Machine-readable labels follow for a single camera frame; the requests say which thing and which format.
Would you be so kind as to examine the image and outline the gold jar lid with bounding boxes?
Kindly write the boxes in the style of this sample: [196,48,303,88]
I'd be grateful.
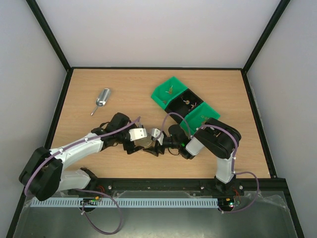
[134,136,153,148]

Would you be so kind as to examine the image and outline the black bin with swirl lollipops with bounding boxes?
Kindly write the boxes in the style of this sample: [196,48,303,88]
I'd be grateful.
[164,88,203,118]

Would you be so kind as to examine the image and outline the green bin with square lollipops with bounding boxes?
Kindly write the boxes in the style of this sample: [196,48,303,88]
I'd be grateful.
[151,76,188,110]

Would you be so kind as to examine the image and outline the silver metal scoop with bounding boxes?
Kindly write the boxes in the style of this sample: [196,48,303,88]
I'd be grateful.
[90,88,111,116]

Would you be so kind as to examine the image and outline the green bin with gummy candies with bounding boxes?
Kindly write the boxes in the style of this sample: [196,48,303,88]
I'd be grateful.
[180,102,220,135]

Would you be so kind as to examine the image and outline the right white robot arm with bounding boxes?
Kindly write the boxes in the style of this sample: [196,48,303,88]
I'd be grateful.
[143,118,242,194]

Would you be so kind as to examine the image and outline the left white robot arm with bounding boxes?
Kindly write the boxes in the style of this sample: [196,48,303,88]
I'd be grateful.
[19,113,147,201]

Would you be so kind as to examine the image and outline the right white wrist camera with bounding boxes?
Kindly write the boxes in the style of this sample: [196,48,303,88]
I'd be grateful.
[151,128,164,145]

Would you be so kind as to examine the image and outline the white slotted cable duct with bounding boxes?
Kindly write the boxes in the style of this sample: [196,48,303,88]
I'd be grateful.
[30,197,218,209]

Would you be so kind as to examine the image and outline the black aluminium frame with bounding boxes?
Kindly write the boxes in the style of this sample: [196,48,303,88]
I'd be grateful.
[6,0,305,238]

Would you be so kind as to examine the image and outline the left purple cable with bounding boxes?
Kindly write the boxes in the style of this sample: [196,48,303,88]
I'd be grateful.
[24,116,142,234]

